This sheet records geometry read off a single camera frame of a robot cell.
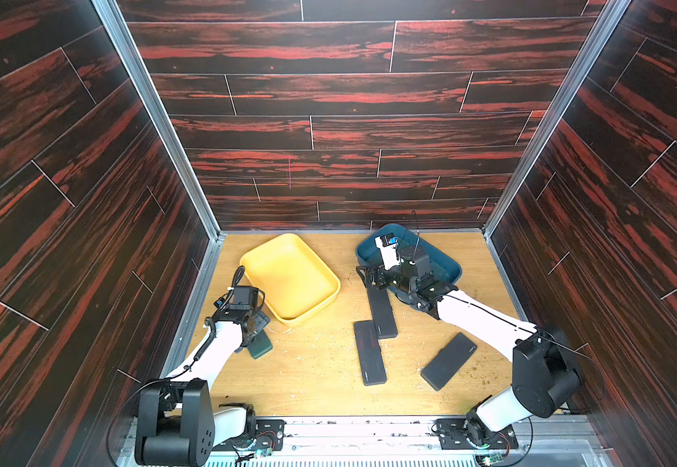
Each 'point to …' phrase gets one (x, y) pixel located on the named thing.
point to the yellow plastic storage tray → (295, 279)
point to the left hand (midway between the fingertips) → (255, 325)
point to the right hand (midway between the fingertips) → (375, 260)
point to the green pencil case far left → (260, 345)
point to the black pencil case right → (448, 362)
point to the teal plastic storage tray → (441, 264)
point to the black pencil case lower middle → (371, 358)
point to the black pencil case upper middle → (382, 312)
